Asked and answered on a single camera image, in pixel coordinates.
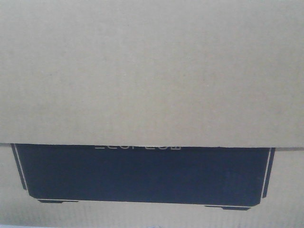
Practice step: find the large brown cardboard box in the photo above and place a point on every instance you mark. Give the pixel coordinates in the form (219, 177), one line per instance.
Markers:
(153, 73)

